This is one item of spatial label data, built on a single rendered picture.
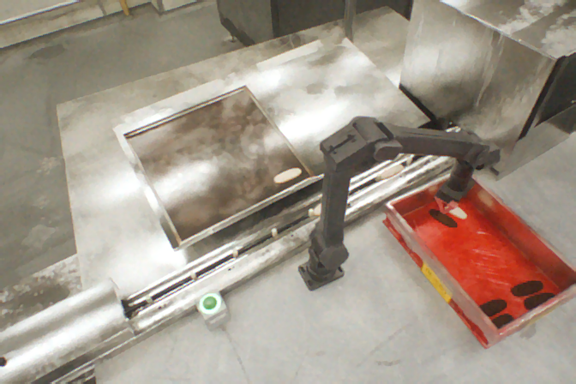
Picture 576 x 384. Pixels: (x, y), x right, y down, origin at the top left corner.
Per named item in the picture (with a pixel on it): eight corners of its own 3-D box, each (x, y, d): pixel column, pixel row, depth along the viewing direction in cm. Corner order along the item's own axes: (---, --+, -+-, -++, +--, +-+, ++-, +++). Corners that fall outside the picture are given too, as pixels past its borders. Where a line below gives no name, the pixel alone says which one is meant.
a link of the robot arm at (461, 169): (453, 153, 113) (466, 166, 110) (472, 146, 115) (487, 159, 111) (447, 171, 118) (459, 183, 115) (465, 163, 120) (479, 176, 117)
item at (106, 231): (167, 399, 180) (87, 326, 118) (120, 212, 251) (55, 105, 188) (490, 240, 221) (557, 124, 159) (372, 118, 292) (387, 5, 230)
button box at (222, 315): (210, 338, 117) (201, 322, 108) (199, 315, 121) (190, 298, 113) (236, 322, 119) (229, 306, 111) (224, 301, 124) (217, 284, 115)
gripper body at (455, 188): (474, 184, 123) (481, 167, 117) (457, 204, 118) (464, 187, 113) (453, 174, 126) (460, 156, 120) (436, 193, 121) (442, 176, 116)
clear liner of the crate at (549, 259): (485, 355, 105) (498, 341, 98) (377, 220, 135) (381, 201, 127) (579, 298, 113) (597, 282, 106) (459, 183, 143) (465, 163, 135)
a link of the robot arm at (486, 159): (457, 132, 110) (479, 153, 105) (491, 120, 113) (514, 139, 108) (446, 164, 119) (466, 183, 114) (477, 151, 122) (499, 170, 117)
